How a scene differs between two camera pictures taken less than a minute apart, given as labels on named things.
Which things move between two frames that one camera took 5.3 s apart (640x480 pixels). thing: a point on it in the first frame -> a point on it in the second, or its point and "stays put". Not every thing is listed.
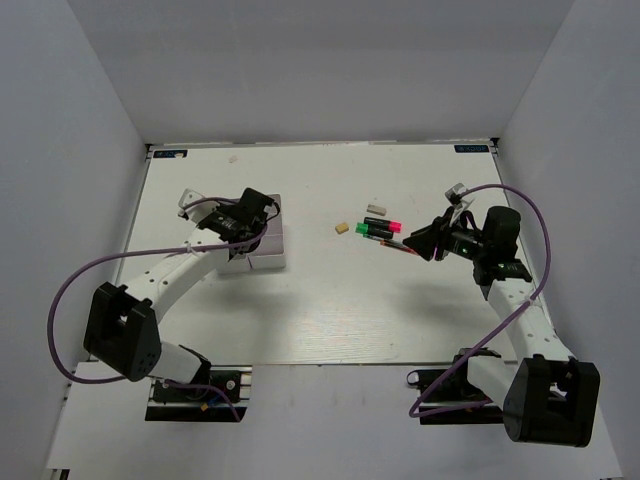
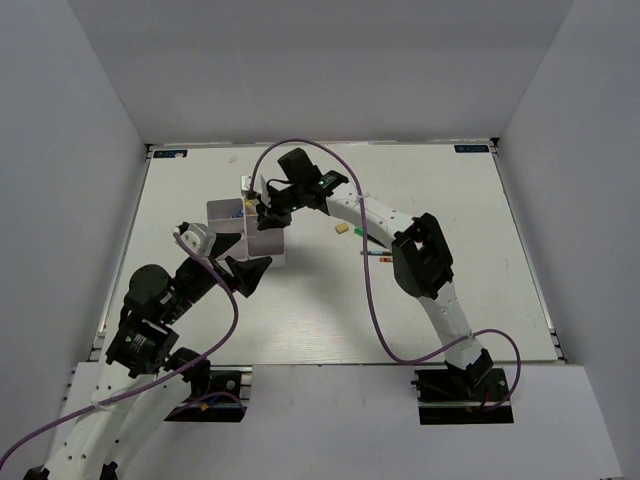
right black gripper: [438, 234] -> [276, 218]
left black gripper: [224, 209] -> [248, 272]
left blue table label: [169, 153] stays put
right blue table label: [472, 148] stays put
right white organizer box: [270, 253] stays put
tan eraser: [341, 228] stays put
